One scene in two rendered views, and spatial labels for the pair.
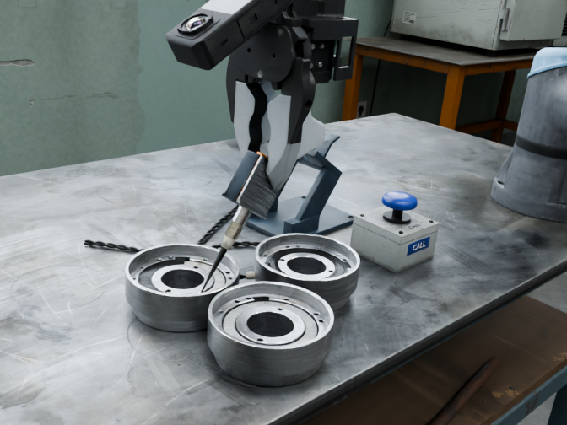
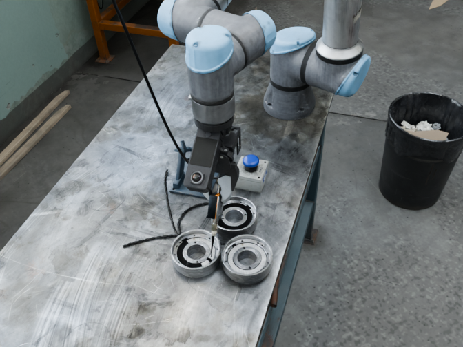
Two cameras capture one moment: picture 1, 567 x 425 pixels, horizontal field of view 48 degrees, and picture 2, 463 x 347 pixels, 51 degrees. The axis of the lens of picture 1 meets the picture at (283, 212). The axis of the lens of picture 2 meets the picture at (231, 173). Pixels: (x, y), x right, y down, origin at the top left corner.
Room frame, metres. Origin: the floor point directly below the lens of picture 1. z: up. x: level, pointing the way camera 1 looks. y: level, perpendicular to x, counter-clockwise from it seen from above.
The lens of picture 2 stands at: (-0.08, 0.29, 1.65)
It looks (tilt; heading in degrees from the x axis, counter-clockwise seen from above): 43 degrees down; 334
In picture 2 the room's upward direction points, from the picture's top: 3 degrees counter-clockwise
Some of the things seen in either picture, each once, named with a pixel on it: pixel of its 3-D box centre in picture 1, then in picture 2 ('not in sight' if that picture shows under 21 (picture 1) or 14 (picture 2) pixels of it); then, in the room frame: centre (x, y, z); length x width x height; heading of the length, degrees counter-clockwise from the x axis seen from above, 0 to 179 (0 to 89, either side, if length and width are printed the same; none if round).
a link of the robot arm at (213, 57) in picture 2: not in sight; (211, 64); (0.57, 0.01, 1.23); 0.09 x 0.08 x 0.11; 116
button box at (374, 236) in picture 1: (397, 234); (251, 172); (0.68, -0.13, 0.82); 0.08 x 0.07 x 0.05; 134
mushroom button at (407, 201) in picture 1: (396, 214); (251, 166); (0.68, -0.13, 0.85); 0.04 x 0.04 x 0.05
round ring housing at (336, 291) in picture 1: (305, 272); (234, 218); (0.58, -0.03, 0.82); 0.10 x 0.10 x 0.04
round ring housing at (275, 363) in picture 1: (269, 332); (247, 259); (0.46, 0.00, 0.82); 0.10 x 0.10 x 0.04
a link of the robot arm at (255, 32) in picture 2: not in sight; (237, 38); (0.62, -0.07, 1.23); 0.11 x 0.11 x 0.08; 26
